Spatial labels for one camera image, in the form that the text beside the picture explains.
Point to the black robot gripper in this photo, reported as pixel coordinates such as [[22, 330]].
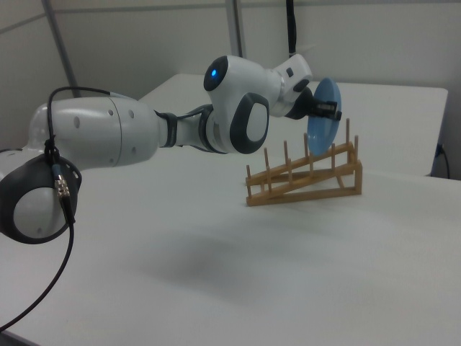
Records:
[[303, 99]]

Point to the blue round plate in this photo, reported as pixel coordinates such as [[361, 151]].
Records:
[[324, 138]]

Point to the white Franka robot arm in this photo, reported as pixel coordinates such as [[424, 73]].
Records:
[[108, 129]]

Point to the wooden plate rack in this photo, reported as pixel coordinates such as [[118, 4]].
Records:
[[306, 194]]

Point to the tall black camera pole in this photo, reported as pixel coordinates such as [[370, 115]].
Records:
[[291, 29]]

